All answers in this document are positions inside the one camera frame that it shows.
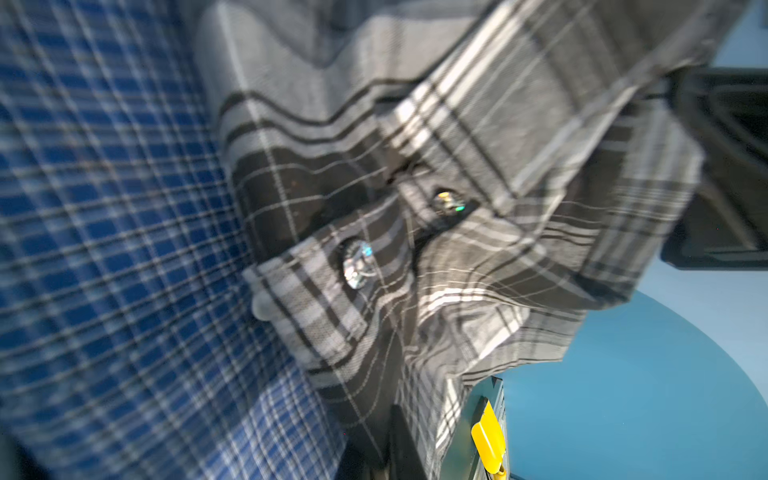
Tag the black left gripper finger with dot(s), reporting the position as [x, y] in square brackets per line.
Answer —
[404, 461]

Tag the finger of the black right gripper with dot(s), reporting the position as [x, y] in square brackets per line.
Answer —
[725, 224]

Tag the dark plaid shirt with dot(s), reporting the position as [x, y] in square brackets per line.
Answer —
[437, 191]

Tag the blue checked shirt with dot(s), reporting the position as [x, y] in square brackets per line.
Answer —
[128, 349]

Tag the yellow plastic shovel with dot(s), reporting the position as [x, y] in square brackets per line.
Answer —
[489, 440]

